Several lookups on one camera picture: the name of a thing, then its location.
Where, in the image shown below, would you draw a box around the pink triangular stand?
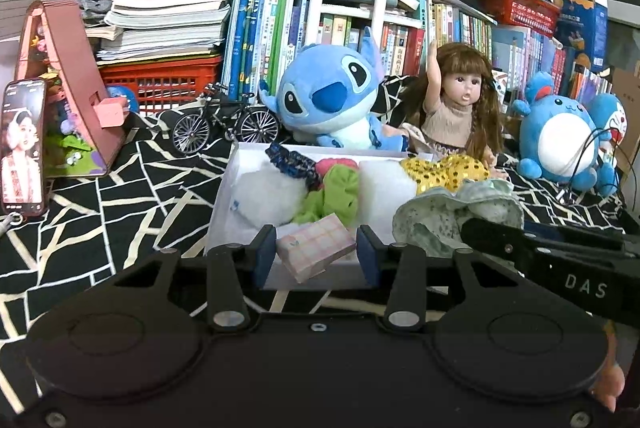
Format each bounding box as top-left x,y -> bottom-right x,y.
14,0 -> 132,179

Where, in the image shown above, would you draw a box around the pile of flat books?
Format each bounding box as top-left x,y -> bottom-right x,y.
85,0 -> 232,63

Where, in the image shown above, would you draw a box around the person's right hand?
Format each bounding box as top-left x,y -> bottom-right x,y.
595,323 -> 626,413

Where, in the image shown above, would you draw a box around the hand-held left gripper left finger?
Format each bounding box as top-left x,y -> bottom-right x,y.
107,225 -> 277,334

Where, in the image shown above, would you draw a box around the row of upright books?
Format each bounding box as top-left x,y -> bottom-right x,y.
220,0 -> 613,101

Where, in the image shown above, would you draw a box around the round blue white-bellied plush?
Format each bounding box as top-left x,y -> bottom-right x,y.
511,72 -> 621,196

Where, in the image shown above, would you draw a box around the white fluffy cloth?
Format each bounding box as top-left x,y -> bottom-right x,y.
231,165 -> 310,226

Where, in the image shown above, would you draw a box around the blue big-eared plush toy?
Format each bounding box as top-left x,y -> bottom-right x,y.
257,26 -> 411,153

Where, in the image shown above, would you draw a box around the red mesh basket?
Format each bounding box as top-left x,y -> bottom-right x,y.
477,0 -> 561,39

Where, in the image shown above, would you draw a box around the brown-haired baby doll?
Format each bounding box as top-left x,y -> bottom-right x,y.
400,40 -> 511,181

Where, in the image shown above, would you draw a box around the white cardboard box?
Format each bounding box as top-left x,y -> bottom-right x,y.
204,142 -> 441,291

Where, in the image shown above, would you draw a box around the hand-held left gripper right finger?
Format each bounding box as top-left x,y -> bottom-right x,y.
357,225 -> 526,333

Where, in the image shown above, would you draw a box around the black cables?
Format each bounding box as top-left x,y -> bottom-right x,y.
560,125 -> 640,209

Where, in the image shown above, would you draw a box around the dark blue scrunchie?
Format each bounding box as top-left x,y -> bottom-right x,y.
264,143 -> 323,193

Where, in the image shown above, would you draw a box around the green spotted cloth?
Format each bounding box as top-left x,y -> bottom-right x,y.
392,180 -> 525,259

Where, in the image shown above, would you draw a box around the blue round object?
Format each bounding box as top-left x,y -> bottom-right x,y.
106,84 -> 140,115

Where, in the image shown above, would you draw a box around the pink scrunchie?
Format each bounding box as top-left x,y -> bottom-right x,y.
315,158 -> 360,176

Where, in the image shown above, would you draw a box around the pink checked cloth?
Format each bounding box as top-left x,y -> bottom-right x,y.
276,214 -> 358,283

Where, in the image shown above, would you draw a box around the blue cat plush toy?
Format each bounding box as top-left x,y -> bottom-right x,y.
585,92 -> 628,169

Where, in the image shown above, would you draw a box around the black model bicycle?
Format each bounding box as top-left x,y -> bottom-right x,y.
171,82 -> 281,156

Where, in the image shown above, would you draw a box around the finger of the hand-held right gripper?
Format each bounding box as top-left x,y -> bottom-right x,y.
462,217 -> 538,266

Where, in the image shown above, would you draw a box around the white illustrated box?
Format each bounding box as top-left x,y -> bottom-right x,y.
490,68 -> 512,109

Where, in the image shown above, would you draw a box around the blue printed carton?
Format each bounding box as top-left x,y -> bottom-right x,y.
552,0 -> 610,73

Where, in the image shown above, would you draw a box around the yellow sequin cloth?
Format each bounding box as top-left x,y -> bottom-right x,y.
400,153 -> 493,196

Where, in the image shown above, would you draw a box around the green scrunchie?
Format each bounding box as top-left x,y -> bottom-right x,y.
292,167 -> 362,229

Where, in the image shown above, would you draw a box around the black patterned blanket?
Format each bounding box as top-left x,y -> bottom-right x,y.
0,75 -> 640,414

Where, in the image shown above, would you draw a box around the red plastic basket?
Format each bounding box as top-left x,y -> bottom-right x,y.
97,55 -> 223,116

